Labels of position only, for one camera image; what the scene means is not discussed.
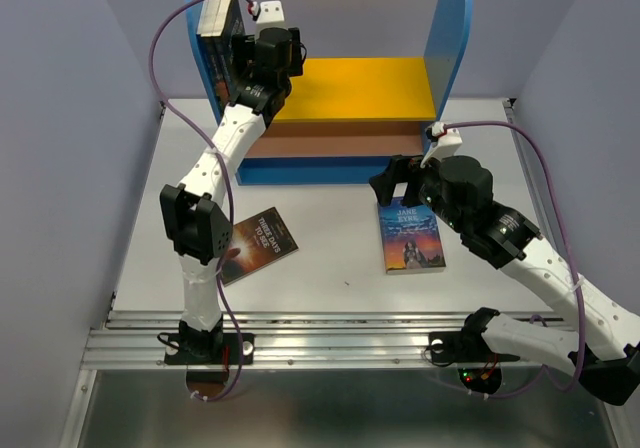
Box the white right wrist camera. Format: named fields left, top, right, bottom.
left=420, top=121, right=463, bottom=168

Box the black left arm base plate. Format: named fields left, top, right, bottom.
left=157, top=332, right=256, bottom=367

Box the blue yellow wooden bookshelf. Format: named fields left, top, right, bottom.
left=186, top=0, right=473, bottom=185

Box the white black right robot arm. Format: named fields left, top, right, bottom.
left=369, top=155, right=639, bottom=406

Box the Nineteen Eighty-Four book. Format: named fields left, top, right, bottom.
left=219, top=0, right=245, bottom=95

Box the Three Days to See book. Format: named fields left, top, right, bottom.
left=221, top=207, right=298, bottom=286

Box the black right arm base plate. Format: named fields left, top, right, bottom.
left=429, top=331, right=484, bottom=365

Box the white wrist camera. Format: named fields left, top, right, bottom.
left=248, top=0, right=286, bottom=37
left=420, top=121, right=463, bottom=168

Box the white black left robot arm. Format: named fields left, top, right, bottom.
left=160, top=27, right=305, bottom=362

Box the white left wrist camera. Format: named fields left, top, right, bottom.
left=248, top=0, right=286, bottom=37

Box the Jane Eyre book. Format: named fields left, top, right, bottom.
left=377, top=197, right=446, bottom=275

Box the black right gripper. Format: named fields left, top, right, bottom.
left=369, top=146, right=467, bottom=234

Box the A Tale of Two Cities book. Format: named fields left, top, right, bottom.
left=198, top=0, right=233, bottom=38

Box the Animal Farm book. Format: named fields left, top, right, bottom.
left=197, top=0, right=224, bottom=118

